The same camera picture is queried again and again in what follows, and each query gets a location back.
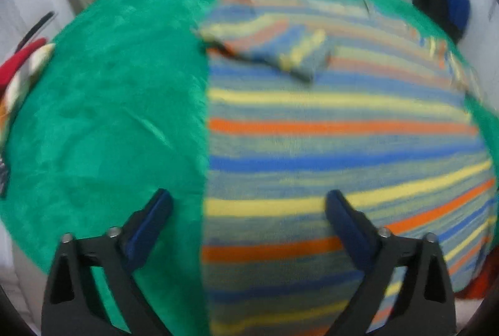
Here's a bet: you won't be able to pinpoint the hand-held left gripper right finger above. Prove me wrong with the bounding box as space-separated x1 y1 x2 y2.
325 190 457 336

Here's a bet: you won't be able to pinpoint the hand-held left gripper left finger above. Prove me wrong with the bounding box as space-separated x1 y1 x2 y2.
41 188 174 336

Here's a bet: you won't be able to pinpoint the striped knit sweater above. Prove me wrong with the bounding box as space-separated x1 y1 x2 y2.
195 0 499 336

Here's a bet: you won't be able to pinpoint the green fleece blanket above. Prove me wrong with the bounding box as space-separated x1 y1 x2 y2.
0 0 499 336

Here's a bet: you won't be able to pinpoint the orange cloth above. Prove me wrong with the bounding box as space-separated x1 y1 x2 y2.
454 266 496 301

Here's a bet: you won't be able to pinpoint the red and white striped cloth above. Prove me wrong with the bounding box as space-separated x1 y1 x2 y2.
0 38 57 198

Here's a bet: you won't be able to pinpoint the black strap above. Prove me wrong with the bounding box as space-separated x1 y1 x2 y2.
16 11 56 50

